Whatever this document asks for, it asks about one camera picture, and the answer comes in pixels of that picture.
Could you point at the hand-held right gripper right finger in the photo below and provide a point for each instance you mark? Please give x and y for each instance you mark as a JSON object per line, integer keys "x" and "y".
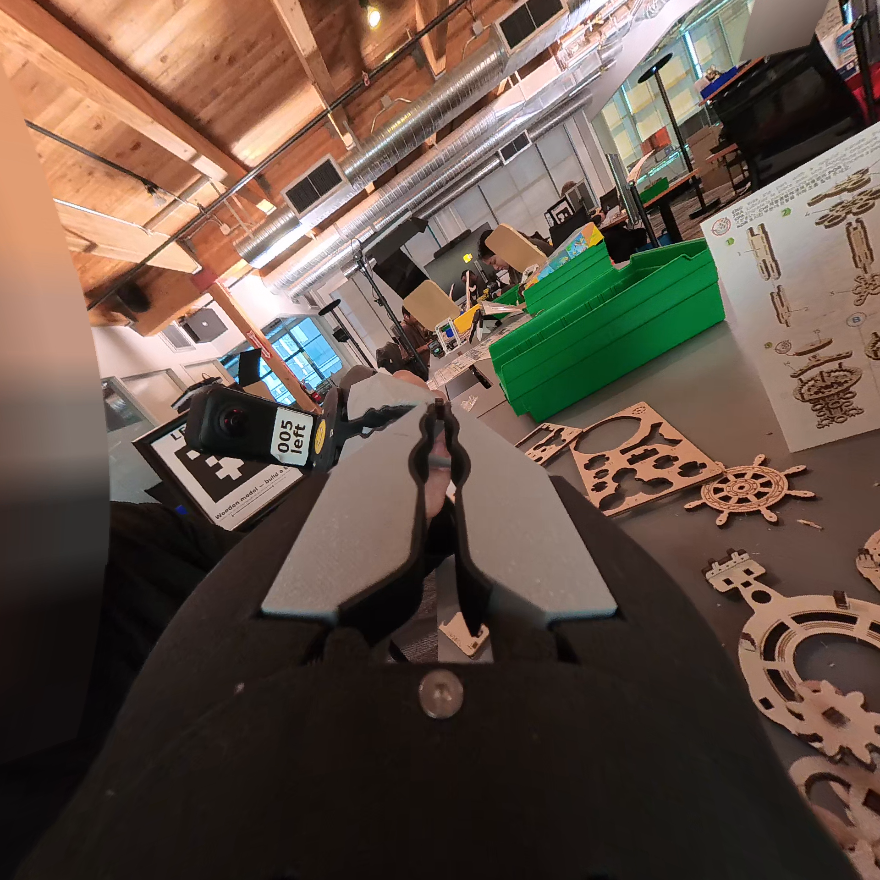
{"x": 529, "y": 543}

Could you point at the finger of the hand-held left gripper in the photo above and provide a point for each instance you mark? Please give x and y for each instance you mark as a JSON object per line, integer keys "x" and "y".
{"x": 364, "y": 432}
{"x": 385, "y": 393}

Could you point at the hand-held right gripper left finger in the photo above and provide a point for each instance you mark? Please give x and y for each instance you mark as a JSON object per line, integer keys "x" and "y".
{"x": 357, "y": 529}

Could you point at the person's left hand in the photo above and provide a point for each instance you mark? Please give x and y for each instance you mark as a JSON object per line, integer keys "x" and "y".
{"x": 440, "y": 498}

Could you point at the framed marker sign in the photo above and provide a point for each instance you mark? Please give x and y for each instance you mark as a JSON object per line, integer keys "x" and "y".
{"x": 234, "y": 488}

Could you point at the printed instruction paper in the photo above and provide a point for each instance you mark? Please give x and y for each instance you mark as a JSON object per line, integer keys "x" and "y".
{"x": 457, "y": 364}

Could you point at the large wooden cutout sheet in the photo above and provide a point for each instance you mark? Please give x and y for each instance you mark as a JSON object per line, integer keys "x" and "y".
{"x": 605, "y": 495}

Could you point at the small wooden cutout sheet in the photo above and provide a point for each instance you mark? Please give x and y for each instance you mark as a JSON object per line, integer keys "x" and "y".
{"x": 550, "y": 440}

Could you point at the wooden sheet fragment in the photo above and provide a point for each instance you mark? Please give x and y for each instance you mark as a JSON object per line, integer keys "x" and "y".
{"x": 467, "y": 636}

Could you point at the black studio softbox light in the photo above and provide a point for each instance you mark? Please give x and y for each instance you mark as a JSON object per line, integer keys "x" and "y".
{"x": 402, "y": 265}

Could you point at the wooden ship wheel part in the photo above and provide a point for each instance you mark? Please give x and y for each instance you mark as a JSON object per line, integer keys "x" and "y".
{"x": 746, "y": 489}

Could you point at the colourful printed box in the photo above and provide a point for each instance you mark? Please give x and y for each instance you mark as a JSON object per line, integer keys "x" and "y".
{"x": 574, "y": 251}

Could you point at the wooden round part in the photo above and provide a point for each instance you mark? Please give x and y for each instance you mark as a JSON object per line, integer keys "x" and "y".
{"x": 872, "y": 560}

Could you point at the white assembly instruction sheet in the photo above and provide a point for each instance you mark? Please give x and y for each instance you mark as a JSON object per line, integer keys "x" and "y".
{"x": 790, "y": 309}

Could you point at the black standing desk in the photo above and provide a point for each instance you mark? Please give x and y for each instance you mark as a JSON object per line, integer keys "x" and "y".
{"x": 670, "y": 189}

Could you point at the wooden gear part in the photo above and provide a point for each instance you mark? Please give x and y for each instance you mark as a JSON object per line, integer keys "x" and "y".
{"x": 835, "y": 722}

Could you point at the black cabinet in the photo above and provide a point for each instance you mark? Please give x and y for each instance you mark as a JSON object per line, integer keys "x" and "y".
{"x": 777, "y": 117}

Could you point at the wooden support post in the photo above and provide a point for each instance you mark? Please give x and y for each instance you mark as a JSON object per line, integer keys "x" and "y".
{"x": 254, "y": 330}

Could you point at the silver ventilation duct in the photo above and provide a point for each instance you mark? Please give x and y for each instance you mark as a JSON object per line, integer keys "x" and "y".
{"x": 412, "y": 189}
{"x": 412, "y": 117}

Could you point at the wooden curved frame part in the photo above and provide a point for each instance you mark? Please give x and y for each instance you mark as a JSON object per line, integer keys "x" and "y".
{"x": 825, "y": 777}

